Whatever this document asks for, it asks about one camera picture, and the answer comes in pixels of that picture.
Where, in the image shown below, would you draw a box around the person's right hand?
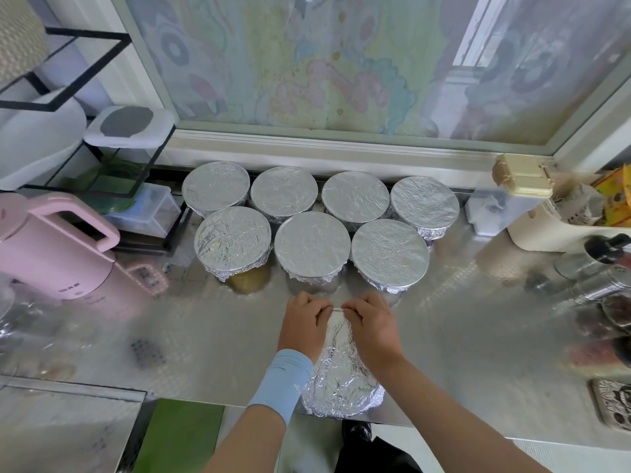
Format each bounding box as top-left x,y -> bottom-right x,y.
341,290 -> 406,380

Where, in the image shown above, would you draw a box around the person's left hand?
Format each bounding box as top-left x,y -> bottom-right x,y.
278,290 -> 335,365

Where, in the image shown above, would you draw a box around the stack of aluminium foil sheets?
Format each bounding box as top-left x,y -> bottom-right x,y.
300,308 -> 386,420

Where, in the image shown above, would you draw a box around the yellow bowl with greens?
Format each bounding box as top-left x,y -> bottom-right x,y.
225,265 -> 272,294

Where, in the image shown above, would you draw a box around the foil-wrapped bowl being handled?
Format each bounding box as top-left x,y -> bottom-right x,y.
390,175 -> 461,241

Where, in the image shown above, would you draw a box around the person's right forearm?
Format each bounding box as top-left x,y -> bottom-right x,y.
379,354 -> 548,473

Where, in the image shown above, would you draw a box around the person's left forearm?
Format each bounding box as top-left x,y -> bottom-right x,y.
204,403 -> 287,473

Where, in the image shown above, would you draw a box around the stainless steel countertop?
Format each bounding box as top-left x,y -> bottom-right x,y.
0,162 -> 631,449

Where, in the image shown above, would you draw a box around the light blue wristband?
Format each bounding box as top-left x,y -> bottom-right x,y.
247,348 -> 316,426

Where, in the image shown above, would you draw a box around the black right shoe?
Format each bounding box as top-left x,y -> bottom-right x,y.
340,420 -> 374,449

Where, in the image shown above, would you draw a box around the black trousers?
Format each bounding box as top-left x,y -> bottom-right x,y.
335,433 -> 423,473

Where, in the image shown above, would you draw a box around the green floor mat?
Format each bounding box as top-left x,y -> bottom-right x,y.
133,399 -> 226,473

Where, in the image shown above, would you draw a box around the clear plastic box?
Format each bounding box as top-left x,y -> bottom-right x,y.
106,182 -> 181,239

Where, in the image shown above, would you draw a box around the cream organiser tray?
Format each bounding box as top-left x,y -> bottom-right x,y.
507,182 -> 631,254

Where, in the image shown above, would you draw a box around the beige round object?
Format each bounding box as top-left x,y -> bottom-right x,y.
492,154 -> 556,200

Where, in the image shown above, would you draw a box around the clear glass shaker bottle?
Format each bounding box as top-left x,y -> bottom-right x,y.
552,271 -> 631,306

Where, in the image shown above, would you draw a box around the glass bottle black cap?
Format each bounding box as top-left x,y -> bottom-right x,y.
557,233 -> 631,282

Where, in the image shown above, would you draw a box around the glass jar red contents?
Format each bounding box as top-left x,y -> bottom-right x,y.
599,295 -> 631,331

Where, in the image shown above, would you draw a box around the patterned case smartphone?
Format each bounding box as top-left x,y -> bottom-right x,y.
590,378 -> 631,432

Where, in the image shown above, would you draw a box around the pink electric kettle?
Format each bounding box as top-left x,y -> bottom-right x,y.
0,192 -> 122,302

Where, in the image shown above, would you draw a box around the window with cartoon film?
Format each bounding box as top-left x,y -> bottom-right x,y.
44,0 -> 631,188

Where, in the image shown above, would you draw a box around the white plate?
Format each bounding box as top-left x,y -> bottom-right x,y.
0,88 -> 88,190

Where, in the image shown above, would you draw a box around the black metal rack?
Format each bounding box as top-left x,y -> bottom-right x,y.
0,29 -> 179,257

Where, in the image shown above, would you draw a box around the woven rope basket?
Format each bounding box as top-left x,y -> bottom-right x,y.
0,0 -> 51,89

